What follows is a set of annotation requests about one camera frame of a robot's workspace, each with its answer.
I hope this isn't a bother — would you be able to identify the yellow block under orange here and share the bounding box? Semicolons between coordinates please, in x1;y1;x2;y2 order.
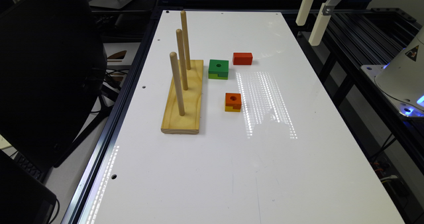
225;106;241;112

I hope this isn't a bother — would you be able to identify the middle wooden peg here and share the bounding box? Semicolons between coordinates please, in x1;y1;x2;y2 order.
176;28;188;91

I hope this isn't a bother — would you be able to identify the front wooden peg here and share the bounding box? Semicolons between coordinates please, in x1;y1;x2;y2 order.
170;52;185;116

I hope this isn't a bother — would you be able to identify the rear wooden peg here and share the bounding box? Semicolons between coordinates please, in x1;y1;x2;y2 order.
180;10;191;70

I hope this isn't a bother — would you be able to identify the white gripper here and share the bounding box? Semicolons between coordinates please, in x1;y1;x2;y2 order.
295;0;342;46

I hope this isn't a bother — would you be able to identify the wooden peg base board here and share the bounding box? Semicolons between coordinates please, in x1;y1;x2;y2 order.
161;60;203;135

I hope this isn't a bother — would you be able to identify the green block with hole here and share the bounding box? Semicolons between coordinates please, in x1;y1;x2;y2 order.
208;60;229;74

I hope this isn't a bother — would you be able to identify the orange block with hole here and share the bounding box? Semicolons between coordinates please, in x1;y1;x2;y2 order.
225;93;242;110

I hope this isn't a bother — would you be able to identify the wooden peg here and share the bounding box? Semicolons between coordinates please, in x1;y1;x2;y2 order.
176;28;188;91
170;52;185;116
180;10;191;70

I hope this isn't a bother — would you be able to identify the red rectangular block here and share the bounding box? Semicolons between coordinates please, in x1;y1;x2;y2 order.
233;52;253;65

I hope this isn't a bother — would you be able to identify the lime block under green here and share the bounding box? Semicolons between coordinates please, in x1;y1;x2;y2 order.
208;73;228;80

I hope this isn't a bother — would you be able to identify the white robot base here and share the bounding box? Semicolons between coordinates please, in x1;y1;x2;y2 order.
361;30;423;119

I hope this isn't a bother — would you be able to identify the black laptop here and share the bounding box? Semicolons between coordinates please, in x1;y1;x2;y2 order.
1;152;56;224

